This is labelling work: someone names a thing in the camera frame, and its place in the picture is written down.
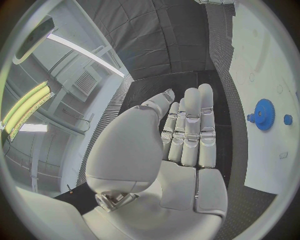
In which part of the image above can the glowing light bar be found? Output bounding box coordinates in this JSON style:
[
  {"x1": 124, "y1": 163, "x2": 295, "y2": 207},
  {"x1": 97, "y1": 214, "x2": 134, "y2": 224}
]
[{"x1": 0, "y1": 80, "x2": 56, "y2": 143}]

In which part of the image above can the blue gear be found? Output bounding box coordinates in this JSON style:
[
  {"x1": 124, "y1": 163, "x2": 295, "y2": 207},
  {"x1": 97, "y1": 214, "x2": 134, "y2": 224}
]
[{"x1": 253, "y1": 98, "x2": 276, "y2": 132}]

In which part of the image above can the white task board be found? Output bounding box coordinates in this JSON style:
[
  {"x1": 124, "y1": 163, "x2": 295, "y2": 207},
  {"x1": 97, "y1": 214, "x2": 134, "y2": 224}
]
[{"x1": 228, "y1": 0, "x2": 300, "y2": 196}]

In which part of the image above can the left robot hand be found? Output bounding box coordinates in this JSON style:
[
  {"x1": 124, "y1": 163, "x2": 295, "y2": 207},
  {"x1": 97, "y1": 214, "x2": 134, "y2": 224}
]
[{"x1": 81, "y1": 83, "x2": 229, "y2": 240}]

